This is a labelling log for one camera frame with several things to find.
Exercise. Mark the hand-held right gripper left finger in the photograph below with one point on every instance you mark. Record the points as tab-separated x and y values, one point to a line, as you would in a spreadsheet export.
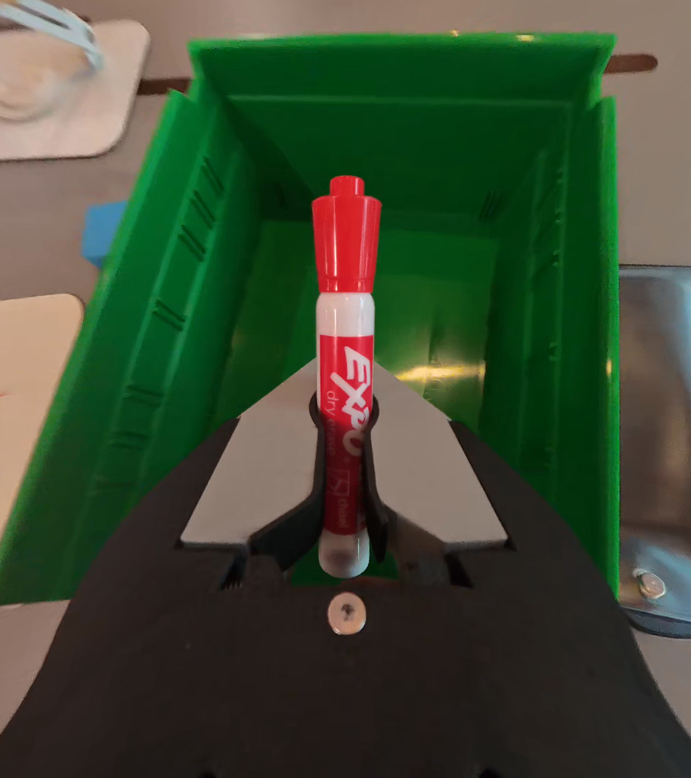
248	486

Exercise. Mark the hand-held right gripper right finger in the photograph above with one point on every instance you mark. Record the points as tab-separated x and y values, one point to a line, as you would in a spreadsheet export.
436	486

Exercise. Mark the red and white marker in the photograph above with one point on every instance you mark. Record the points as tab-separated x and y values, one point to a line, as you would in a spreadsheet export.
345	377

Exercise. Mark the green plastic bin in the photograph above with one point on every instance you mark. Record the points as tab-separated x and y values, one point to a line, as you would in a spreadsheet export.
169	364

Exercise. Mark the white whiteboard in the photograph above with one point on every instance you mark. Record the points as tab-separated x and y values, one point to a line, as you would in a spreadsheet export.
11	425

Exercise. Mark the red marker cap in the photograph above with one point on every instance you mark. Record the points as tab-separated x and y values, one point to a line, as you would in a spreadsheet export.
346	243

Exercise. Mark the blue whiteboard eraser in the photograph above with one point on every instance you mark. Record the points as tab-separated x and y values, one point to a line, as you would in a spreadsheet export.
101	234

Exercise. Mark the shiny grey plate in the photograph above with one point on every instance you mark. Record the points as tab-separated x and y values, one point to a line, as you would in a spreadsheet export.
673	425

